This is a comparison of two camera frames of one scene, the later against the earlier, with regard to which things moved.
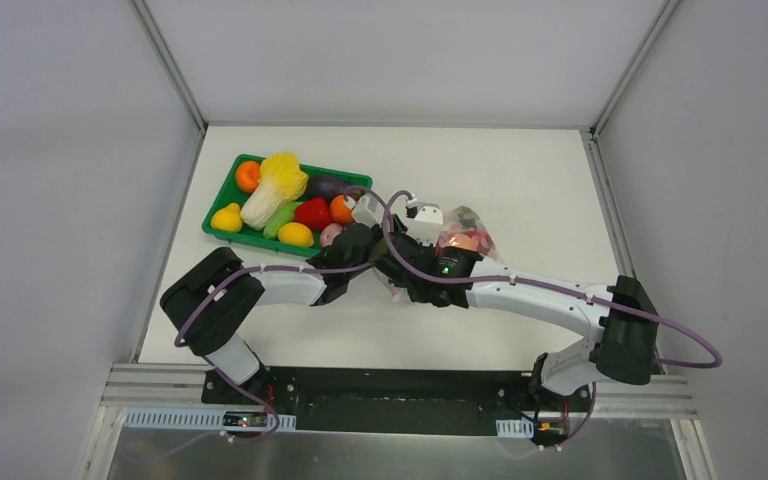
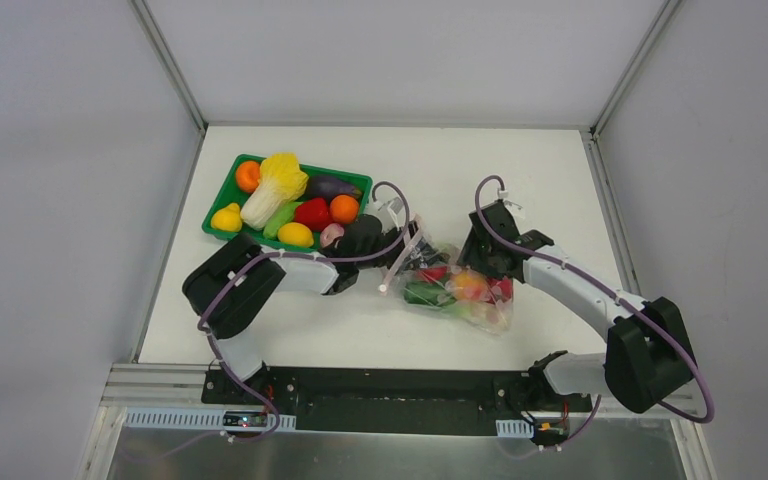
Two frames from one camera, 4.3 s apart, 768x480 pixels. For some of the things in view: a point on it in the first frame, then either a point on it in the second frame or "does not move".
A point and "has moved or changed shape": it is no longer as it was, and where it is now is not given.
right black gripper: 396,266 to 479,253
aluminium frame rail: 170,61 does not move
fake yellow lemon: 296,235 does not move
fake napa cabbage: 281,183 does not move
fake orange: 248,175 does not move
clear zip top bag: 463,228 has moved or changed shape
